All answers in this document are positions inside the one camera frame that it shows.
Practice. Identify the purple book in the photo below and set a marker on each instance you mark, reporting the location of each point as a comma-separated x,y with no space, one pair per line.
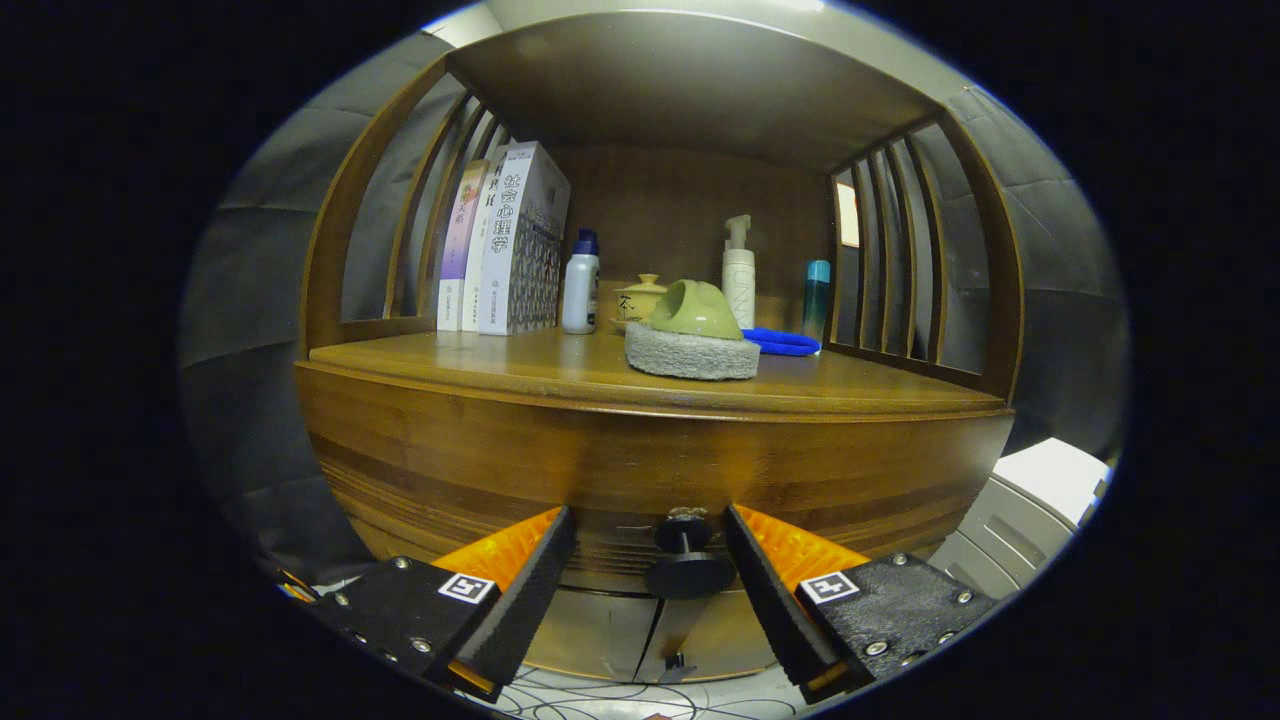
455,250

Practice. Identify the white patterned book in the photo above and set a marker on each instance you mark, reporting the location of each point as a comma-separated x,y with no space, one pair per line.
535,270

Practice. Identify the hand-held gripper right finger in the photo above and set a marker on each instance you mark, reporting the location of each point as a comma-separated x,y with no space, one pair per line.
770,590

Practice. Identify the yellow lidded tea cup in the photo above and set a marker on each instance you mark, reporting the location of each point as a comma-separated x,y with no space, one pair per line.
636,298

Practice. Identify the wooden drawer with black knob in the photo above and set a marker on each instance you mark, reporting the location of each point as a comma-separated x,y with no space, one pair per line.
650,460

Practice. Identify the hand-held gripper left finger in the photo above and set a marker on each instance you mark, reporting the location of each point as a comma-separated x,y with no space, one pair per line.
520,590

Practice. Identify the orange and black tool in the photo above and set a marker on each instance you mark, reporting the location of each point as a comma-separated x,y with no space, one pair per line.
296,590

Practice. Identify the white printer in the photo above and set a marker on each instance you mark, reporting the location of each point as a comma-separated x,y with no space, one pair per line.
1040,500

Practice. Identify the thin white book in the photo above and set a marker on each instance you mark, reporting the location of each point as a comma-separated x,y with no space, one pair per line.
476,260

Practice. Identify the blue cloth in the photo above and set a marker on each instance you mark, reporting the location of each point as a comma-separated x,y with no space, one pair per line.
785,343

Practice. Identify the white bottle with blue cap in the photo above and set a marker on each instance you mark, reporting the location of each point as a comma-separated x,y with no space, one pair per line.
580,295

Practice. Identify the white pump bottle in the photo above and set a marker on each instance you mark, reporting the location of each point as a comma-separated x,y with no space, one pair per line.
740,280

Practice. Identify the teal capped bottle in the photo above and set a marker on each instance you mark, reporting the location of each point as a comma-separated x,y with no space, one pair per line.
816,305

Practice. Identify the wooden countertop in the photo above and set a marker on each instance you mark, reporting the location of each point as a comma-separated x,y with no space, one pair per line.
480,360

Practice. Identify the green scrub sponge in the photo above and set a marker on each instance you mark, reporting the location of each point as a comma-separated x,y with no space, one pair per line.
690,355

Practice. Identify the wooden slatted cabinet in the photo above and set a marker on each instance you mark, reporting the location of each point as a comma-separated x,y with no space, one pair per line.
700,90

